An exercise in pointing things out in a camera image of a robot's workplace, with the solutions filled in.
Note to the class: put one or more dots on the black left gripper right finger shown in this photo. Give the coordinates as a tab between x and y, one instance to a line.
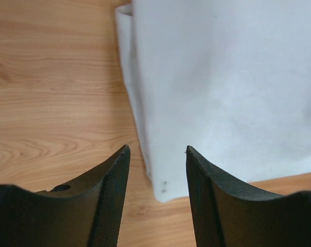
227	211

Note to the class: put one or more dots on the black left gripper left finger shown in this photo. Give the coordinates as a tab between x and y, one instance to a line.
85	211

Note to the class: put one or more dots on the white t shirt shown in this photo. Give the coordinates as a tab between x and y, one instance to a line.
230	78

